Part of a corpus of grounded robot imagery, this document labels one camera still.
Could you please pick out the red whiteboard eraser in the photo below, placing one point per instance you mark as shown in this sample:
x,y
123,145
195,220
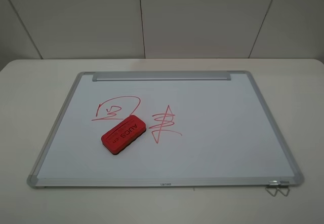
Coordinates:
x,y
123,134

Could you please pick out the grey whiteboard pen tray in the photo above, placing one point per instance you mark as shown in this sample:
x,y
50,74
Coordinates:
x,y
161,76

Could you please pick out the white aluminium-framed whiteboard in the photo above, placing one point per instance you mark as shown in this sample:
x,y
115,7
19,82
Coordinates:
x,y
198,133

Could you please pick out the left metal hanging clip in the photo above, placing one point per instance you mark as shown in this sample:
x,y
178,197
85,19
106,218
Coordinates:
x,y
272,187

